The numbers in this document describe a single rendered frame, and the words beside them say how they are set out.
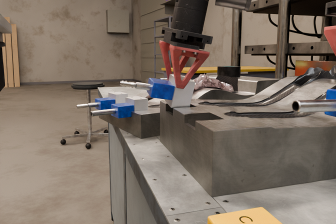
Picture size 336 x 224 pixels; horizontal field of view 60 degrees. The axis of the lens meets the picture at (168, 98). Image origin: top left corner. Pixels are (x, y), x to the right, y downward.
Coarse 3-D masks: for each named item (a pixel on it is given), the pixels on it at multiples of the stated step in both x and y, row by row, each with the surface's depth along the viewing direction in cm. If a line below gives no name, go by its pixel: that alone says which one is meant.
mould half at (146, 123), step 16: (240, 80) 89; (256, 80) 85; (272, 80) 88; (144, 96) 87; (192, 96) 74; (208, 96) 74; (224, 96) 77; (240, 96) 81; (144, 112) 66; (128, 128) 69; (144, 128) 65
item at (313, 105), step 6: (330, 90) 30; (330, 96) 30; (294, 102) 28; (300, 102) 27; (306, 102) 27; (312, 102) 28; (318, 102) 28; (324, 102) 28; (330, 102) 28; (294, 108) 28; (300, 108) 27; (306, 108) 27; (312, 108) 27; (318, 108) 28; (324, 108) 28; (330, 108) 28; (330, 114) 30
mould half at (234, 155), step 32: (256, 96) 66; (288, 96) 59; (160, 128) 62; (224, 128) 38; (256, 128) 39; (288, 128) 40; (320, 128) 42; (192, 160) 44; (224, 160) 38; (256, 160) 39; (288, 160) 41; (320, 160) 43; (224, 192) 39
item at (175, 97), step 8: (152, 80) 53; (160, 80) 54; (168, 80) 56; (192, 80) 53; (136, 88) 52; (144, 88) 53; (152, 88) 51; (160, 88) 52; (168, 88) 52; (176, 88) 52; (184, 88) 52; (192, 88) 53; (152, 96) 52; (160, 96) 52; (168, 96) 52; (176, 96) 52; (184, 96) 53; (168, 104) 54; (176, 104) 53; (184, 104) 53
